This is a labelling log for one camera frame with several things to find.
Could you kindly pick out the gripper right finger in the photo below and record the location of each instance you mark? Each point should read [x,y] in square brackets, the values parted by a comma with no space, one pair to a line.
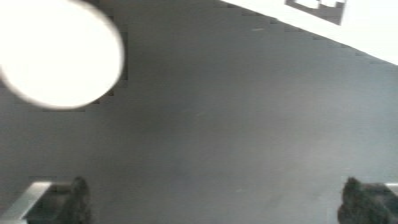
[368,203]

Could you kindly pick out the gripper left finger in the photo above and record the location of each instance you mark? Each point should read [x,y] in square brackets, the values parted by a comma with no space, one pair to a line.
[54,203]

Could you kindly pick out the white light bulb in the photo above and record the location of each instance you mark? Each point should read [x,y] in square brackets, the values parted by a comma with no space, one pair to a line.
[61,52]

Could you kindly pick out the white marker sheet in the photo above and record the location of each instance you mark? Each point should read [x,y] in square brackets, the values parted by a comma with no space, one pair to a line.
[358,22]

